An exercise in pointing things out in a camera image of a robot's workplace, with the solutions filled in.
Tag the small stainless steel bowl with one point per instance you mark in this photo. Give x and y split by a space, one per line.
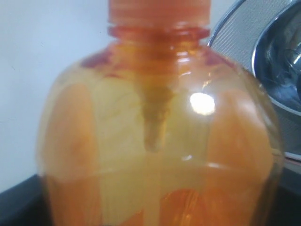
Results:
276 59

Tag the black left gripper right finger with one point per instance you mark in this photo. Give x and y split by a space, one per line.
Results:
287 211

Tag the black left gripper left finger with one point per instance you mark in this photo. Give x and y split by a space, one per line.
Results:
24 205

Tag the orange dish soap pump bottle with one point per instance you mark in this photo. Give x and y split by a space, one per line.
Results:
157 129

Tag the steel mesh strainer bowl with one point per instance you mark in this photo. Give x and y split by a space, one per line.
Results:
235 37

